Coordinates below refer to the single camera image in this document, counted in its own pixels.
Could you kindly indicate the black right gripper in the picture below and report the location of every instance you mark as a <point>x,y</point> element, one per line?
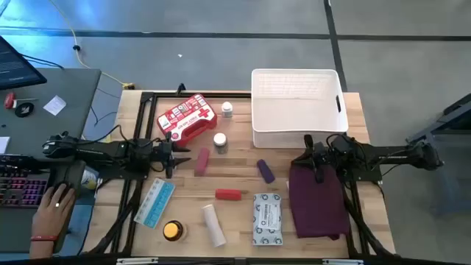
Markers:
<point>320,154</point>

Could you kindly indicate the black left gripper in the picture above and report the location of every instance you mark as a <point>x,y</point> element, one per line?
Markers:
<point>168,154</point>

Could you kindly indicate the pink bandage roll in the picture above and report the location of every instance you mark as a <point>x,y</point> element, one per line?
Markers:
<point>202,162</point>

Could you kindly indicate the red first aid kit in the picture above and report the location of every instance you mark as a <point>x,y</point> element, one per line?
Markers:
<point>185,117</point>

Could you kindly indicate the purple bandage roll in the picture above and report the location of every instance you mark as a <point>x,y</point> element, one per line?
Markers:
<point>265,171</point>

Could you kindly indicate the large white-capped pill bottle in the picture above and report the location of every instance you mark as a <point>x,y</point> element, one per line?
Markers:
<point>220,139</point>

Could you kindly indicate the blue white pill organizer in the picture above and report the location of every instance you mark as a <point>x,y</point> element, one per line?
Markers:
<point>154,203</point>

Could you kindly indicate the red bandage roll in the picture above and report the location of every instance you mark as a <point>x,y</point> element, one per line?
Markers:
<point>228,194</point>

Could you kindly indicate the small white-capped pill bottle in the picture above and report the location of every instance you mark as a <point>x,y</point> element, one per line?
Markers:
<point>227,107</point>

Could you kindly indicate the white blue-printed wipes pack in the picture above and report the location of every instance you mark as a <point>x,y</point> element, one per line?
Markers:
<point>267,217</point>

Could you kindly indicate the yellow-capped fish oil bottle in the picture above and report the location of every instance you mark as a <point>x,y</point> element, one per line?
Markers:
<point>173,230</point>

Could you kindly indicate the white bandage roll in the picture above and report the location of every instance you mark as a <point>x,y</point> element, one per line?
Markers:
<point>214,225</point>

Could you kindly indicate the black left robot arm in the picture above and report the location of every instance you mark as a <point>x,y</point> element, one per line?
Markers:
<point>99,149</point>

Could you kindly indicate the person's forearm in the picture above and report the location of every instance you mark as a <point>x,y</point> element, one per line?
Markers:
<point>42,248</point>

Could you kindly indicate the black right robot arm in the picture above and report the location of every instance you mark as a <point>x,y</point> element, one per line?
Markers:
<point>390,154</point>

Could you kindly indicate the white perforated plastic basket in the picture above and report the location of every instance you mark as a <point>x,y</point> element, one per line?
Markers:
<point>294,110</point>

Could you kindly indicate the folded purple cloth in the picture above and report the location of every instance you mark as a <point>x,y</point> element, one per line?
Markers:
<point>316,206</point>

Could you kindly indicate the yellow white cup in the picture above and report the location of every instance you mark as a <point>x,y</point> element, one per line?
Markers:
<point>89,180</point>

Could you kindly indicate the grey desk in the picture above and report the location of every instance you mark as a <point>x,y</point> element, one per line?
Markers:
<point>55,132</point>

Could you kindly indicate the white paper note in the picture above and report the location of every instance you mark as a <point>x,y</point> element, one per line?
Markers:
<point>55,105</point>

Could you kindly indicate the person's hand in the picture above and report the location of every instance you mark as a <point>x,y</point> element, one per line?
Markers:
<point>51,217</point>

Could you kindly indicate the backlit black keyboard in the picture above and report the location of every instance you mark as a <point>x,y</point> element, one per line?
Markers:
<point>22,189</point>

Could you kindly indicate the black round disc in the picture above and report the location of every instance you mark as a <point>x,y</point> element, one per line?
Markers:
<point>24,109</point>

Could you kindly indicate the white paper sheet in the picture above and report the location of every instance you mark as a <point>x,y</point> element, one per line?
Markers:
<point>4,145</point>

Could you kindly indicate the small red tool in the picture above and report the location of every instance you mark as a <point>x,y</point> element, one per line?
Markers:
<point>10,100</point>

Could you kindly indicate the black aluminium table frame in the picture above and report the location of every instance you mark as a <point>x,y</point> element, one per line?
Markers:
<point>206,95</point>

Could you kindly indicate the small black frame clamp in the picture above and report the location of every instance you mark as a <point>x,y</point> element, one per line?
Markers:
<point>180,89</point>

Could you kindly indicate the blue metal cart frame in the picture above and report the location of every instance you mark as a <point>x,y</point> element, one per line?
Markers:
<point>456,114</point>

